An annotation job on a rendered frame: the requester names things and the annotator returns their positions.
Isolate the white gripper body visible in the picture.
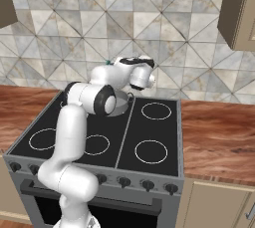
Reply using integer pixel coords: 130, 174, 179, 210
128, 67, 151, 92

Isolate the grey metal pot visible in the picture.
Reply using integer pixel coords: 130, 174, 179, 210
107, 91, 134, 117

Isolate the black hob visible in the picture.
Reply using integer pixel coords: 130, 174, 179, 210
7, 90, 184, 178

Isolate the black oven knob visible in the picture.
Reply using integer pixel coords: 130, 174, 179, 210
95, 173, 109, 186
140, 178, 155, 193
164, 182, 179, 196
28, 163, 42, 176
9, 161, 22, 173
118, 175, 132, 189

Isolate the grey oven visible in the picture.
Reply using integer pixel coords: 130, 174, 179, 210
2, 89, 185, 228

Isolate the black oven door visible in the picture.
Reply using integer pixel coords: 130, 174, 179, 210
19, 178, 163, 228

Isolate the beige base cupboard door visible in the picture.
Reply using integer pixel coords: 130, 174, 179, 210
174, 177, 255, 228

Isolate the beige base cupboard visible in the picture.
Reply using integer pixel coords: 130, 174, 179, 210
0, 154, 34, 225

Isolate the dark grey oven door handle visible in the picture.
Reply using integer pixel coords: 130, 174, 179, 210
20, 178, 163, 217

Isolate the metal cupboard handle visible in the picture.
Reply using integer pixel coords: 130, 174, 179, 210
244, 201, 255, 220

